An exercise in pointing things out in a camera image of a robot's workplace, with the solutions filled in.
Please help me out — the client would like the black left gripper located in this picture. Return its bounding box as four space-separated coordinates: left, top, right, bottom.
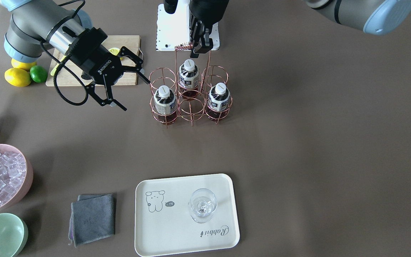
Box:
189 0 229 59

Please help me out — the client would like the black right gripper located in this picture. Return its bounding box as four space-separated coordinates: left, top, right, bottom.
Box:
65 27 151 111

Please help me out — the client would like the tea bottle white cap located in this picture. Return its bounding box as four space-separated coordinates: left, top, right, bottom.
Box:
153 85 178 125

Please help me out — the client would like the copper wire bottle basket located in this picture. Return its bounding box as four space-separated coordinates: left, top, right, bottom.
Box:
149 61 233 126

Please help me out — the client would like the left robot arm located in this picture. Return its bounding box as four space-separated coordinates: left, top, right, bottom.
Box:
189 0 411 58

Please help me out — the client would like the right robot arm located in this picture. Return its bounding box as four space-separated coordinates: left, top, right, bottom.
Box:
0 0 150 111

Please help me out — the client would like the tea bottle front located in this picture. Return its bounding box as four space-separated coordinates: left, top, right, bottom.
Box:
178 59 199 100

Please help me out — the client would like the tea bottle edge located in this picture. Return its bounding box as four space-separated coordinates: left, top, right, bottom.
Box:
205 82 230 122

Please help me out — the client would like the half lemon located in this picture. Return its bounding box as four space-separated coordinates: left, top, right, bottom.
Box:
108 47 120 56

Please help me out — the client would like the bamboo cutting board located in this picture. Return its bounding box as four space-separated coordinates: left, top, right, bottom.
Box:
45 35 141 87

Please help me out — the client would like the yellow plastic knife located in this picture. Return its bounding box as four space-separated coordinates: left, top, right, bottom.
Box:
50 55 66 76

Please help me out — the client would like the green lime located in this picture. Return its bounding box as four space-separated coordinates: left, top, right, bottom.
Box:
29 65 48 83

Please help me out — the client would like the yellow lemon lower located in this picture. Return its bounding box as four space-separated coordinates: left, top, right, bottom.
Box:
4 68 32 87

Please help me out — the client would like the yellow lemon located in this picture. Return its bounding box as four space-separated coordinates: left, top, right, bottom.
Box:
4 68 32 87
10 58 37 72

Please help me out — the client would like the yellow lemon upper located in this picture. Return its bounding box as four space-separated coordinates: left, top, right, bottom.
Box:
10 58 37 72

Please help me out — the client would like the grey folded cloth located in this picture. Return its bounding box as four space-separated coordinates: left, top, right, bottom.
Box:
68 193 116 247

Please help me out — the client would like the pink bowl with ice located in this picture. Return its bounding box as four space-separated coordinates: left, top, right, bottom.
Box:
0 144 33 211

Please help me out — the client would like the clear wine glass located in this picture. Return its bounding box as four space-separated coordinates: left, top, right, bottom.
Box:
188 188 218 223

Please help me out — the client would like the cream rabbit tray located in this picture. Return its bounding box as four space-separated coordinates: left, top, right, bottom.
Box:
134 173 241 257

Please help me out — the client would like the green bowl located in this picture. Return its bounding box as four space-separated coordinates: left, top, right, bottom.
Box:
0 213 28 257

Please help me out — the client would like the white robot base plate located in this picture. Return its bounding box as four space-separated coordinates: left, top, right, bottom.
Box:
155 3 220 52

